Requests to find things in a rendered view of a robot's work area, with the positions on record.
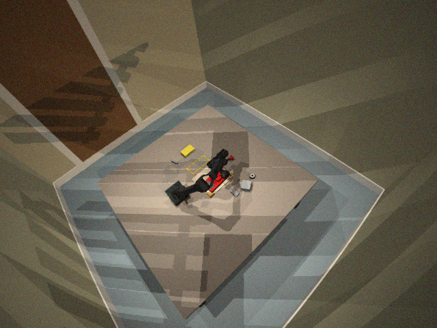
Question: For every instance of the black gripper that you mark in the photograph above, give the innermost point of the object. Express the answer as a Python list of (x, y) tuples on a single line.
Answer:
[(224, 173)]

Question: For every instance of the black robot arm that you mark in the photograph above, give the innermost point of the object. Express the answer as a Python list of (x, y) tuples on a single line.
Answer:
[(201, 185)]

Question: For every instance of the yellow box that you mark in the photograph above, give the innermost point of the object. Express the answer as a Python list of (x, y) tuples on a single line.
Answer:
[(187, 151)]

